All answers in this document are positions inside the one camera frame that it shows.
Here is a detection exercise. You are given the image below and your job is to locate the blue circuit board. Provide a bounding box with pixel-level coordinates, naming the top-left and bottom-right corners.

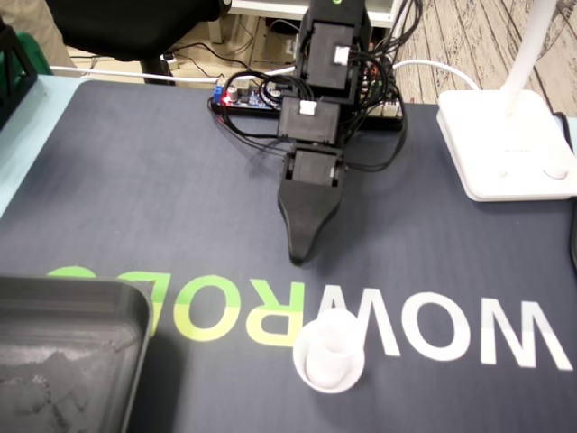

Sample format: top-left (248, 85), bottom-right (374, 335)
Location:
top-left (211, 78), bottom-right (281, 112)

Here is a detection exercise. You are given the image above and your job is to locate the black plastic tray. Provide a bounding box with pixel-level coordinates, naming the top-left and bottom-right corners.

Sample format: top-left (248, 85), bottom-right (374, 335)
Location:
top-left (0, 275), bottom-right (153, 433)

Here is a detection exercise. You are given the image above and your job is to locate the black servo cable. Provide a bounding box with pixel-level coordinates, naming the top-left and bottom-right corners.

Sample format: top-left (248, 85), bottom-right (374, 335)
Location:
top-left (207, 69), bottom-right (298, 155)
top-left (345, 0), bottom-right (425, 172)

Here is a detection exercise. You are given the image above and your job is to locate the white desk lamp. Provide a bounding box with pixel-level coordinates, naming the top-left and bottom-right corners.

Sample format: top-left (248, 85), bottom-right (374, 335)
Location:
top-left (435, 0), bottom-right (577, 203)

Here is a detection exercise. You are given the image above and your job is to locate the long white cable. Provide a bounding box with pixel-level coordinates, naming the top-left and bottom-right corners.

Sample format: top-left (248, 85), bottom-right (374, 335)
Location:
top-left (48, 64), bottom-right (297, 86)

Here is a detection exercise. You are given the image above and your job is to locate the black office chair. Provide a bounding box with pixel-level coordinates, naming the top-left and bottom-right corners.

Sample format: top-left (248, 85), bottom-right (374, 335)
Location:
top-left (47, 0), bottom-right (232, 87)

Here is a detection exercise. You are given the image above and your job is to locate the white translucent plastic cylinder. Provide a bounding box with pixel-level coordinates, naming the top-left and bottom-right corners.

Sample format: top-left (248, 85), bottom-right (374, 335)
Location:
top-left (305, 310), bottom-right (362, 389)

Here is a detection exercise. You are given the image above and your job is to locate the beige trouser leg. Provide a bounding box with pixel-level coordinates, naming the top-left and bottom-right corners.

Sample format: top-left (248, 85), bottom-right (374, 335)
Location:
top-left (0, 0), bottom-right (74, 69)

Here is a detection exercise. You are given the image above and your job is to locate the green plastic box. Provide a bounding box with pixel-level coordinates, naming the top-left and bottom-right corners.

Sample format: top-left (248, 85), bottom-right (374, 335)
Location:
top-left (15, 32), bottom-right (53, 77)

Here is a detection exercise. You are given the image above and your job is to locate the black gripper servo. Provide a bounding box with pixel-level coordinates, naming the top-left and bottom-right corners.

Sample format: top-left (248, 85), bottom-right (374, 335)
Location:
top-left (277, 145), bottom-right (348, 267)

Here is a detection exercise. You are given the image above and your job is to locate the dark grey WOWROBO mat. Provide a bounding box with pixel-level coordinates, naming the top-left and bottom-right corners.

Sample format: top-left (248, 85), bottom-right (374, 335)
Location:
top-left (0, 79), bottom-right (577, 433)

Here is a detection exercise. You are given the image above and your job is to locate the white shelf unit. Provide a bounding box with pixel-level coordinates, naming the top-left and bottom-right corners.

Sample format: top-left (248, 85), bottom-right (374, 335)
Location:
top-left (228, 0), bottom-right (407, 31)

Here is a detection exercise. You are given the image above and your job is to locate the white lamp cable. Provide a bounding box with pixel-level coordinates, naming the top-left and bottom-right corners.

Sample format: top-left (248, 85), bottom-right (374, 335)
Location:
top-left (391, 60), bottom-right (481, 92)

